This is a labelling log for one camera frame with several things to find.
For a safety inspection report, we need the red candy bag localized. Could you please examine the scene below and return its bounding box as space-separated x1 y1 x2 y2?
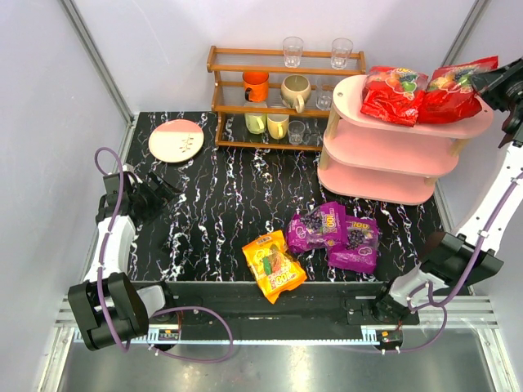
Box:
360 66 428 127
418 56 498 124

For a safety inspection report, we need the pink and cream plate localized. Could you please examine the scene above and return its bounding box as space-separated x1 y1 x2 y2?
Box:
148 119 204 163

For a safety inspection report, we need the purple candy bag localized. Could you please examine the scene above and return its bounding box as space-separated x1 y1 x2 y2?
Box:
286 202 347 253
327 216 379 274

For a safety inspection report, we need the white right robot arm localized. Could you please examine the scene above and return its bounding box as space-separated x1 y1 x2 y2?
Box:
370 60 522 323

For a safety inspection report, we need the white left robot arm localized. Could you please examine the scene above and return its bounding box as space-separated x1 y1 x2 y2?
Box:
68 165 180 351

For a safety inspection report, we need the orange candy bag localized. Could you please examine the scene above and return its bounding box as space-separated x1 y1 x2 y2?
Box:
242 230 306 305

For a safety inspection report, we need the pink three-tier shelf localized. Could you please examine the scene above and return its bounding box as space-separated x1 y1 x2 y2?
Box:
317 75 494 205

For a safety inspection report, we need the clear glass bottom shelf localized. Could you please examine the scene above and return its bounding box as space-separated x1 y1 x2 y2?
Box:
288 120 306 145

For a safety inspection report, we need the clear glass shelf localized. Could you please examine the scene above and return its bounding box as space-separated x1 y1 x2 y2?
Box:
288 120 306 145
315 83 333 111

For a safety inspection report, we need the clear glass middle shelf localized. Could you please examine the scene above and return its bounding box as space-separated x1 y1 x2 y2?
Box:
315 83 333 111

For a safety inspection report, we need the pale green mug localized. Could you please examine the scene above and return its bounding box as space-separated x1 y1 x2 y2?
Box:
244 113 266 135

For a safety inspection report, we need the cream yellow mug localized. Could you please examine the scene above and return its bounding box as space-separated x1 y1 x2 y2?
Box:
266 114 289 140

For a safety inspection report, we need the brown wooden cup rack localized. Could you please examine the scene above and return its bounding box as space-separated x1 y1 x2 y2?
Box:
206 45 367 149

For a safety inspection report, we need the orange mug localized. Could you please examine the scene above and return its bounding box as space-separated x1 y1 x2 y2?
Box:
243 71 270 102

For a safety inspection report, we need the clear glass top right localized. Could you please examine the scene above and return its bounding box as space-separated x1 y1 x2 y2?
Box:
330 38 353 70

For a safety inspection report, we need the clear glass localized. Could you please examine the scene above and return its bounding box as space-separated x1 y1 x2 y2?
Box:
330 38 353 70
282 36 304 68

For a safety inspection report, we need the beige round mug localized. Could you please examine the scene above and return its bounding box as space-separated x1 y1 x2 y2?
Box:
280 74 311 114

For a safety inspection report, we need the clear glass top left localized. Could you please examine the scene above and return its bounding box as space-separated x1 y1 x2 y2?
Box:
282 36 304 68

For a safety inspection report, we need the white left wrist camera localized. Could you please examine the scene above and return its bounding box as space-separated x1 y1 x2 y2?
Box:
123 163 134 176

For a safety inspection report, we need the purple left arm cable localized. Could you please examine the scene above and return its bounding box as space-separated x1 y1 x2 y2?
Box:
94 146 235 363

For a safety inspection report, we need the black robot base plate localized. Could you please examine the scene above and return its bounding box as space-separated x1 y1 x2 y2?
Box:
129 280 421 327

